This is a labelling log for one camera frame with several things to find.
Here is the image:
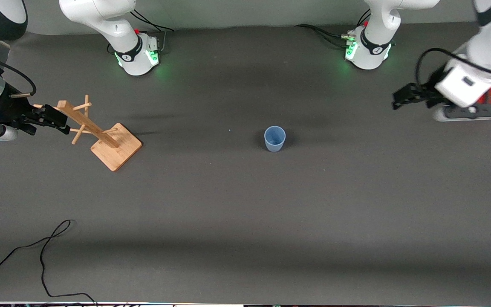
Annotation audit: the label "thin black loose cable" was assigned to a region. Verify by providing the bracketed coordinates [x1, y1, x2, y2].
[0, 220, 98, 306]

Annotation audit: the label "black left arm base cables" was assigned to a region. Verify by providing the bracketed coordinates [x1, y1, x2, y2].
[295, 9, 372, 48]

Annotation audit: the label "wooden cup rack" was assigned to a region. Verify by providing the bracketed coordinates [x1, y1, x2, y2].
[32, 95, 143, 172]

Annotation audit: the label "light blue plastic cup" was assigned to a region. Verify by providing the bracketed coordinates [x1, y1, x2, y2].
[264, 126, 287, 153]

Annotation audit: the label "black arm base cables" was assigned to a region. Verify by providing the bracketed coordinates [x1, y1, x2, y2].
[295, 9, 372, 48]
[130, 9, 174, 33]

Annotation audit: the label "black right arm base cables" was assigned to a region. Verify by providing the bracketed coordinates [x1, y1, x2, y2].
[130, 9, 174, 33]

